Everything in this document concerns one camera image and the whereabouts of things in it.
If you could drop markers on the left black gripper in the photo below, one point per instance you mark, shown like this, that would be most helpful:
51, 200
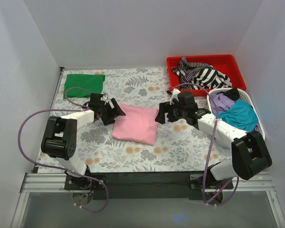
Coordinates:
111, 112

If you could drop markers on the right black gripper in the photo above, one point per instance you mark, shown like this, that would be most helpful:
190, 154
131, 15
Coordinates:
166, 113

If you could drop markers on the pink t-shirt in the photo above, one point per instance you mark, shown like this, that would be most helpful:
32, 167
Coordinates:
138, 125

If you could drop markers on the green t-shirt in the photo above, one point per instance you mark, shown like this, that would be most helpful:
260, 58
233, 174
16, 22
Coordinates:
90, 83

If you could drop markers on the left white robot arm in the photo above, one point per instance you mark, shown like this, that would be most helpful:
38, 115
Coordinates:
60, 136

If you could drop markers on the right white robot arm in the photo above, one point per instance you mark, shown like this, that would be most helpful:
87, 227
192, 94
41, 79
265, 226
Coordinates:
249, 152

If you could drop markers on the floral table mat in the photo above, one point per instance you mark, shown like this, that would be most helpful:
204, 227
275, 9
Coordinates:
178, 146

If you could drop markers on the black white striped shirt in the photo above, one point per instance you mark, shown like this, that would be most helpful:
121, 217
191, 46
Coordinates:
202, 74

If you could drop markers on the lavender t-shirt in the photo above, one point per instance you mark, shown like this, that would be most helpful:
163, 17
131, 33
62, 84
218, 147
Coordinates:
220, 103

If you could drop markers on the black garment in basket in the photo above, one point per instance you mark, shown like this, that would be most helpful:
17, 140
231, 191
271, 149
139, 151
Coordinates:
232, 94

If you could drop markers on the teal t-shirt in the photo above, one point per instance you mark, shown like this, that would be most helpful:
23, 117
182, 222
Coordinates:
241, 115

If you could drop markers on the red plastic bin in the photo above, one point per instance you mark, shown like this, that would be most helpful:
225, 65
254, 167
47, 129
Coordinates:
224, 63

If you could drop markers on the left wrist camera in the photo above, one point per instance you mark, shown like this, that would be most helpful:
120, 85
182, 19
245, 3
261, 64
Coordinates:
104, 97

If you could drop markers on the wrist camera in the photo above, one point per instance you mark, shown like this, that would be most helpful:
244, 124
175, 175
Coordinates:
174, 96
104, 97

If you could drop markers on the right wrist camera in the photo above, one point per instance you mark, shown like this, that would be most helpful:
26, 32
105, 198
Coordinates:
174, 96

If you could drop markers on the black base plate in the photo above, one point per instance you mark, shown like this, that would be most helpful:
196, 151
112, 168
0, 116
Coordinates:
152, 185

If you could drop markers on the aluminium frame rail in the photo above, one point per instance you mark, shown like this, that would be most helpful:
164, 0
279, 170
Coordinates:
55, 183

